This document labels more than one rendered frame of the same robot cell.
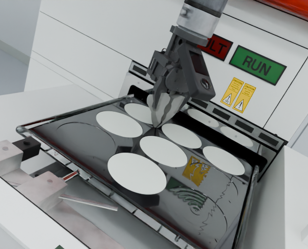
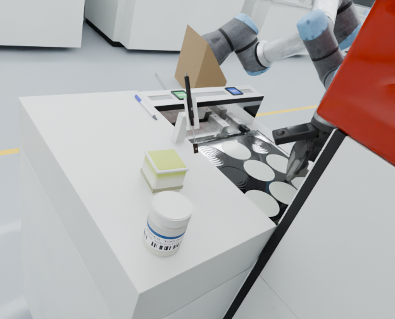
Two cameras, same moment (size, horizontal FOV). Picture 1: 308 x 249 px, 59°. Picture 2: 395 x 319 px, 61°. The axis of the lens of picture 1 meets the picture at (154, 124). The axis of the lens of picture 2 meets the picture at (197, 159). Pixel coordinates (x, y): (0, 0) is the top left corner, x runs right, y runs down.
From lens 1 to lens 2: 1.16 m
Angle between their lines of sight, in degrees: 95
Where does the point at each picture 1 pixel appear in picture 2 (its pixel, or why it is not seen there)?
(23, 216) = (201, 99)
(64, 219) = (212, 130)
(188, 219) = (206, 150)
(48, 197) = (217, 122)
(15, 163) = (235, 126)
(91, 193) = not seen: hidden behind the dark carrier
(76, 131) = (262, 143)
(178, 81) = (299, 146)
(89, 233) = (206, 133)
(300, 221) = (189, 147)
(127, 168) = (237, 147)
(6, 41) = not seen: outside the picture
